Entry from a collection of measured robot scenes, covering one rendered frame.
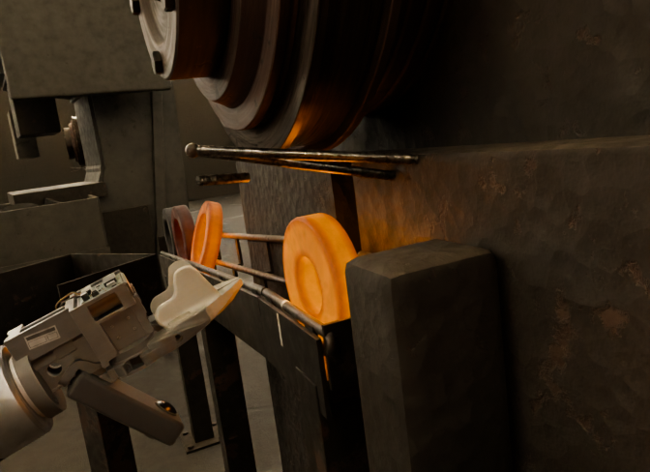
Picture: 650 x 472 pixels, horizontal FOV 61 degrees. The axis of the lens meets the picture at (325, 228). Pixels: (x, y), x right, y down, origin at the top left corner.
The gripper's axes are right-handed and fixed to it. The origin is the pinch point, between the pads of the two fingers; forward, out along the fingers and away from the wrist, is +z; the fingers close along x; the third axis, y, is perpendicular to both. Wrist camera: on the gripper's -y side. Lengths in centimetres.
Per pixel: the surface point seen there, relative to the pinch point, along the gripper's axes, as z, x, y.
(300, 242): 9.2, 1.0, 0.8
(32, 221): -37, 239, 4
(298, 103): 11.3, -9.6, 15.0
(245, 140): 10.6, 8.6, 12.7
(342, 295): 8.4, -7.2, -3.7
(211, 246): 9, 67, -9
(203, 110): 237, 1004, 18
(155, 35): 6.8, 9.8, 27.2
